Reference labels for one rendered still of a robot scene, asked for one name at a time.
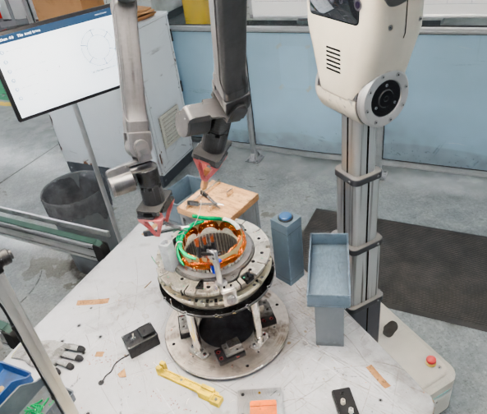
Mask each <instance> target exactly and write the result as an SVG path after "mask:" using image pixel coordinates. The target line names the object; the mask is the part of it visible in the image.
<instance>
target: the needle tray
mask: <svg viewBox="0 0 487 414"><path fill-rule="evenodd" d="M306 300H307V307H314V308H315V335H316V345H319V346H336V347H344V308H351V284H350V263H349V241H348V233H311V234H310V250H309V264H308V277H307V290H306Z"/></svg>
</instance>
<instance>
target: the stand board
mask: <svg viewBox="0 0 487 414"><path fill-rule="evenodd" d="M215 182H216V181H215V180H212V181H211V182H209V183H208V186H207V188H209V187H210V186H211V185H213V184H214V183H215ZM231 188H232V189H233V193H232V194H231V195H230V196H229V197H227V193H226V192H227V191H228V190H230V189H231ZM200 190H202V189H200ZM200 190H198V191H197V192H196V193H195V194H194V195H192V196H191V197H190V198H188V199H187V200H185V201H184V202H183V203H182V204H180V205H179V206H177V212H178V213H179V214H183V215H185V216H188V217H190V218H192V214H197V215H202V216H217V217H226V218H231V220H233V221H235V219H238V218H239V217H240V216H241V215H242V214H244V213H245V212H246V211H247V210H248V209H249V208H250V207H251V206H252V205H253V204H254V203H255V202H256V201H257V200H258V199H259V194H258V193H255V192H252V191H248V190H244V189H241V188H239V187H235V186H231V185H228V184H225V183H222V182H220V184H218V185H217V186H216V187H215V188H214V189H213V190H211V191H210V192H209V193H207V194H209V196H210V197H211V198H212V199H213V200H214V201H215V202H217V203H221V204H224V205H218V206H219V207H220V209H219V208H217V207H216V208H214V209H213V210H212V211H210V210H209V205H201V208H200V205H199V206H193V205H192V206H191V207H190V208H188V209H186V207H185V205H187V201H188V200H193V199H194V198H196V197H197V196H198V195H199V194H200ZM198 201H199V202H200V203H212V202H211V201H210V200H208V199H207V198H205V197H204V196H203V197H202V198H201V199H199V200H198ZM199 211H200V213H199ZM193 219H197V220H201V219H199V218H193Z"/></svg>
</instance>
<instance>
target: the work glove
mask: <svg viewBox="0 0 487 414"><path fill-rule="evenodd" d="M41 343H42V344H43V346H44V348H45V350H46V352H47V354H48V356H49V358H50V359H51V361H52V363H53V365H54V367H55V369H56V370H57V372H58V374H59V375H60V374H61V371H60V370H59V369H58V368H57V367H56V366H57V365H60V366H63V367H65V368H67V369H68V370H73V369H74V368H75V366H74V364H72V363H70V362H69V361H67V360H64V359H62V358H67V359H71V360H73V361H78V362H81V361H83V360H84V357H83V356H82V355H79V354H75V353H74V352H68V350H72V351H76V352H84V351H85V347H83V346H81V345H77V344H74V343H62V342H59V341H56V340H44V341H41ZM11 358H16V359H21V360H23V361H25V362H26V363H27V364H28V365H30V366H32V367H34V365H33V363H32V361H31V360H30V358H29V356H28V355H27V353H26V351H25V349H24V348H23V346H22V344H21V345H20V346H19V347H18V348H17V349H16V350H15V352H14V353H13V354H12V356H11ZM34 368H35V367H34Z"/></svg>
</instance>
